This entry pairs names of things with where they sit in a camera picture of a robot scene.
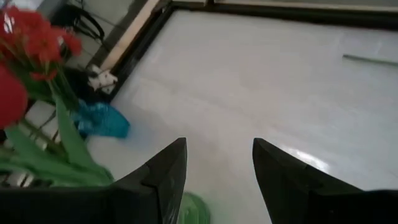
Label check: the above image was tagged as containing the green glass vase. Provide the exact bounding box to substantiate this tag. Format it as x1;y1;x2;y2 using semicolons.
175;191;211;224

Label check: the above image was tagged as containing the small red blossom bunch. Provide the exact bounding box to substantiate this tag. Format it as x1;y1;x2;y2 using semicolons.
24;18;63;82

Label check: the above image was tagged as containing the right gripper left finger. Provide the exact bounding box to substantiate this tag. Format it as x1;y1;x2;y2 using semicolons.
0;137;188;224

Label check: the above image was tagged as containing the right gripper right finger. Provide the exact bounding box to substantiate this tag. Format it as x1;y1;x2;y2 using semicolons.
252;138;398;224

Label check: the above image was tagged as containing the large red blossom bunch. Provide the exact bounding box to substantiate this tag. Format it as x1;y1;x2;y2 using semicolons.
0;6;41;63

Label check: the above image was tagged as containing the orange artificial tulip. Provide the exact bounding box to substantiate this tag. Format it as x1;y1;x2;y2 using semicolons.
341;54;398;68

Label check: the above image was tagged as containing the black cable bundle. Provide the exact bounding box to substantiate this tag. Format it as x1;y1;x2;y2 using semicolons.
51;2;106;41

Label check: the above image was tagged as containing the black aluminium table frame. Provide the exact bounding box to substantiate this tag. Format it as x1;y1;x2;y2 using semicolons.
105;0;398;103

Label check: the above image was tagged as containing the large blue glass vase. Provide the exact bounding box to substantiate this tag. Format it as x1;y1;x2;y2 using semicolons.
70;98;131;139

